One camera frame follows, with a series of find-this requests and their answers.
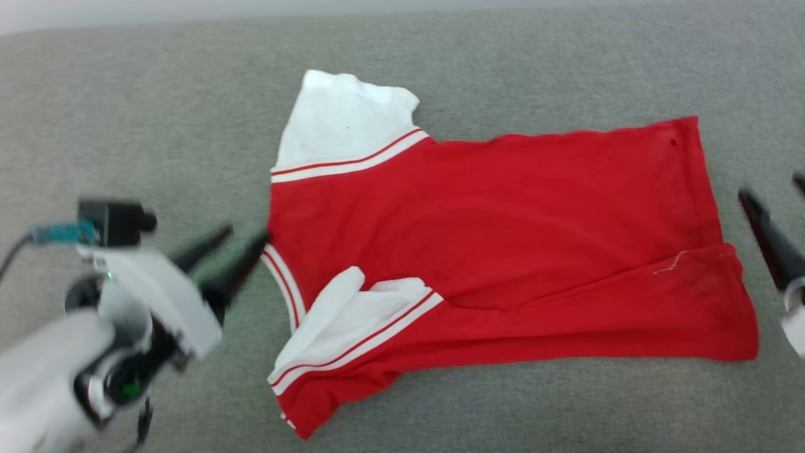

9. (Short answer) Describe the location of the grey fabric sofa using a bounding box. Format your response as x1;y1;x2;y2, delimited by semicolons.
0;3;805;453

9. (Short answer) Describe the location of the red and white shirt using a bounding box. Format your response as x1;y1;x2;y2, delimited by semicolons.
267;69;759;440

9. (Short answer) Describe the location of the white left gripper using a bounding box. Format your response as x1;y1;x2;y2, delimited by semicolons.
75;225;272;361

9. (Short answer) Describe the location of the teal left camera connector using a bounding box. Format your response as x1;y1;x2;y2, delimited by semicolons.
25;221;96;247

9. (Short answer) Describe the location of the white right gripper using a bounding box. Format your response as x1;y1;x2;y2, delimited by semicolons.
736;171;805;360

